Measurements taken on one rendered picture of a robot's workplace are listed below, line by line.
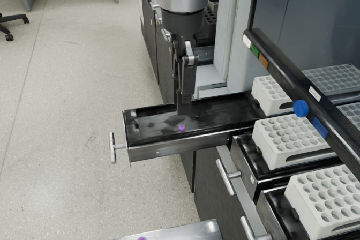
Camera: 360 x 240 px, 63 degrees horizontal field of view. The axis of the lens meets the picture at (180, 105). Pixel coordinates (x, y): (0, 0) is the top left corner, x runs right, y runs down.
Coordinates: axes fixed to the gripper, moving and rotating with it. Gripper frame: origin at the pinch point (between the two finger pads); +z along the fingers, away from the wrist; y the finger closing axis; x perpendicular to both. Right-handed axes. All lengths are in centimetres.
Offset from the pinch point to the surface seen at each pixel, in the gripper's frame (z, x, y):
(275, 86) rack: 5.4, -25.9, 4.9
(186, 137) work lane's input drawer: 11.0, -0.5, -2.2
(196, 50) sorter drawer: 11.9, -14.7, 37.7
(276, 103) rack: 6.0, -23.4, -0.8
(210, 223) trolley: 9.5, 0.7, -24.4
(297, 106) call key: -6.8, -16.7, -15.4
